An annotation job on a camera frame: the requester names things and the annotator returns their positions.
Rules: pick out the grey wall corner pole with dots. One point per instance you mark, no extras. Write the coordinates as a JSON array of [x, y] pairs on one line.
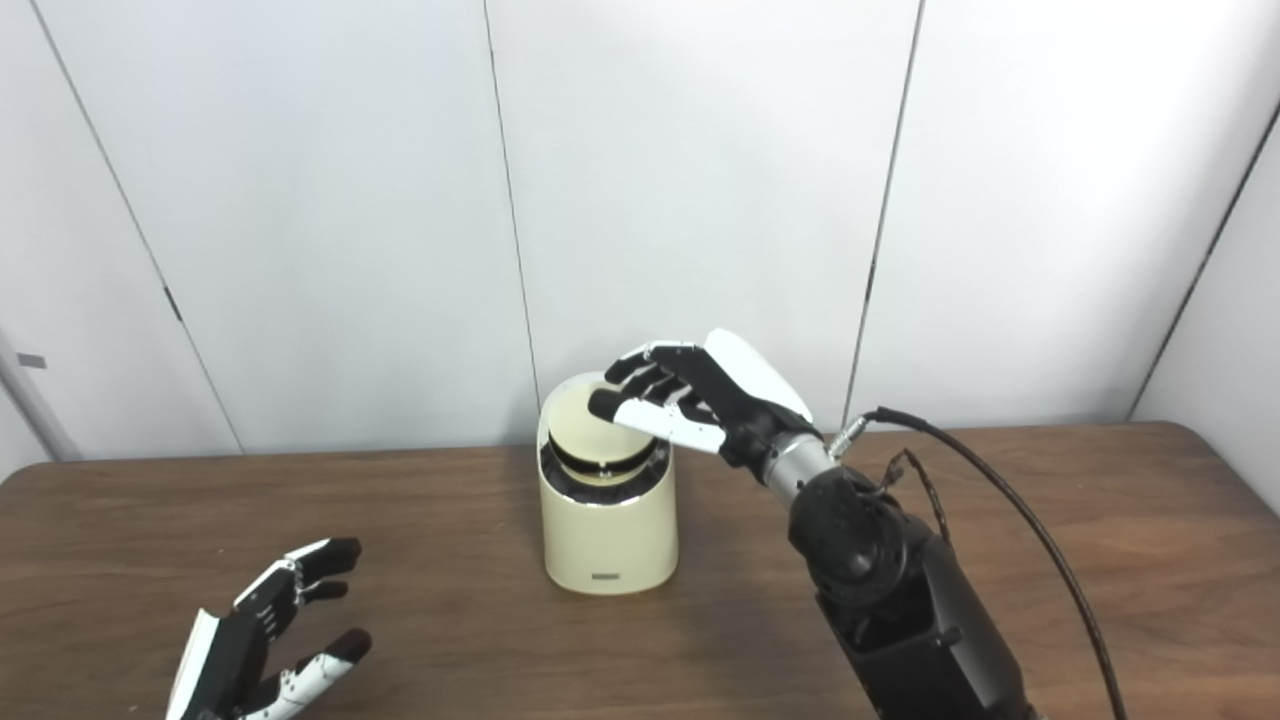
[[35, 400]]

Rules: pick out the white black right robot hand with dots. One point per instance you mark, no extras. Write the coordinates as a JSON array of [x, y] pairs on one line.
[[730, 390]]

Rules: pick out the black wall panel clip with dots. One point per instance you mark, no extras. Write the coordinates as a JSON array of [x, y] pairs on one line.
[[871, 280], [172, 303]]

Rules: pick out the cream-colored bin body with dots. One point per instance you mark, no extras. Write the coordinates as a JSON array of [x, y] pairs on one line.
[[610, 545]]

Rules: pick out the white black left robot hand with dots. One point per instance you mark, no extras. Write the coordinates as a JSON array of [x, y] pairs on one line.
[[230, 660]]

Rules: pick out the black bin liner bag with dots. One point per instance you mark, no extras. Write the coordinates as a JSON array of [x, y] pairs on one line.
[[605, 495]]

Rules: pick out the cream round bin lid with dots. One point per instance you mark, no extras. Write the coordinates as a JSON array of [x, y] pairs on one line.
[[580, 425]]

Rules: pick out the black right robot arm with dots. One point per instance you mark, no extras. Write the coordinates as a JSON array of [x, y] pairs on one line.
[[890, 610]]

